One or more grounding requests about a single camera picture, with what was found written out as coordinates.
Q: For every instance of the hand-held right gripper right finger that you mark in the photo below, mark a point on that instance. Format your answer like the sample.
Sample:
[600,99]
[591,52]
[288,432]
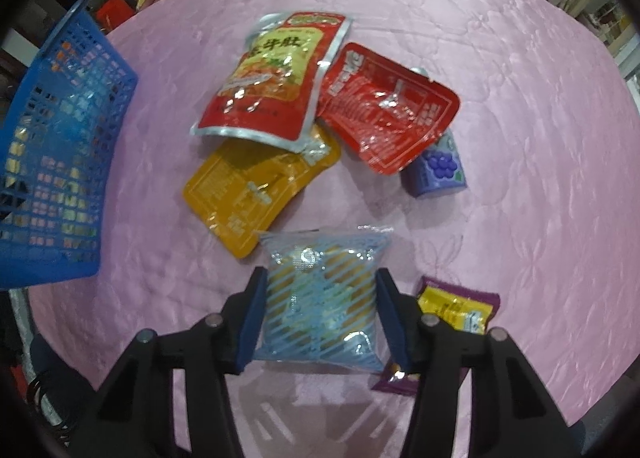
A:
[397,323]

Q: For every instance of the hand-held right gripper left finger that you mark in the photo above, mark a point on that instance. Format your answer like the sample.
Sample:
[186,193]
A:
[252,323]

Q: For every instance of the purple yellow snack packet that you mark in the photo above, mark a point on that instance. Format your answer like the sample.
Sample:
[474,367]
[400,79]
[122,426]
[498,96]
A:
[450,308]

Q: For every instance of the clear blue striped snack packet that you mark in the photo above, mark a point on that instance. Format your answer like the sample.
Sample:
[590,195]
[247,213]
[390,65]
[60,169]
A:
[320,298]

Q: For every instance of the orange snack packet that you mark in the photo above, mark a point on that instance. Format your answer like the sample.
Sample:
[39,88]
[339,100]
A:
[240,193]

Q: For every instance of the plain red snack packet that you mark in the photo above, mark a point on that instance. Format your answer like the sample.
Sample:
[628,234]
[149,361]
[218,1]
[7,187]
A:
[390,118]

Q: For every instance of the blue plastic basket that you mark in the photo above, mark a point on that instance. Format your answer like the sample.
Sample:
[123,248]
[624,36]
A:
[50,268]

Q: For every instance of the red yellow-label snack packet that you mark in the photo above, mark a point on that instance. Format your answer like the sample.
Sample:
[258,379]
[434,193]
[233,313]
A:
[270,78]

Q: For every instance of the pink quilted mat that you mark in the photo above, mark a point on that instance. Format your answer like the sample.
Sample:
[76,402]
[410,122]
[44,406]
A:
[525,138]

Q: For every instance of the red bag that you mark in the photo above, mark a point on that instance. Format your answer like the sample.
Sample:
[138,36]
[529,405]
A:
[115,13]

